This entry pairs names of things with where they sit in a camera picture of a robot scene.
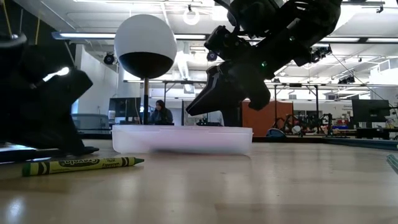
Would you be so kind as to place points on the dark computer monitor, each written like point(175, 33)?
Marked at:
point(124, 109)
point(370, 112)

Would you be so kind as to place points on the green crayon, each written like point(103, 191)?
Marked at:
point(77, 165)

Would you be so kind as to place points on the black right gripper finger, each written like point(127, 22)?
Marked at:
point(217, 90)

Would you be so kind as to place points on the person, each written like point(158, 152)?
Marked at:
point(161, 115)

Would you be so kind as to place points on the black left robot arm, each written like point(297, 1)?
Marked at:
point(9, 93)

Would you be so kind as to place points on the orange partition panel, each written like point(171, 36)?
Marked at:
point(264, 119)

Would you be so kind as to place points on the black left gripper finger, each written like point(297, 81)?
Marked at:
point(81, 151)

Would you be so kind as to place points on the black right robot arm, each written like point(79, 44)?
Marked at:
point(317, 18)

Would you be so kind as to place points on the clear plastic supply box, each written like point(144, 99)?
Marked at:
point(180, 140)

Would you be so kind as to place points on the blue round object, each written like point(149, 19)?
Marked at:
point(276, 133)

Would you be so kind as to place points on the black ceiling camera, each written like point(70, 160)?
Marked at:
point(212, 56)
point(109, 58)

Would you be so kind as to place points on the grey storage bin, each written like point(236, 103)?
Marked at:
point(90, 123)

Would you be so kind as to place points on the white globe table lamp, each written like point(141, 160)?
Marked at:
point(144, 40)

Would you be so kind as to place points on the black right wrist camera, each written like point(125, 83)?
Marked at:
point(227, 42)

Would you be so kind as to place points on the background robot rig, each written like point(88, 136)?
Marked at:
point(308, 123)

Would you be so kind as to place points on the black metal rack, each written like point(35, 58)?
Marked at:
point(316, 102)

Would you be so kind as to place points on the black background table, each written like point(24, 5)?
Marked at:
point(373, 133)

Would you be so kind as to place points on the ceiling light strip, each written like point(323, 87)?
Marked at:
point(342, 40)
point(87, 35)

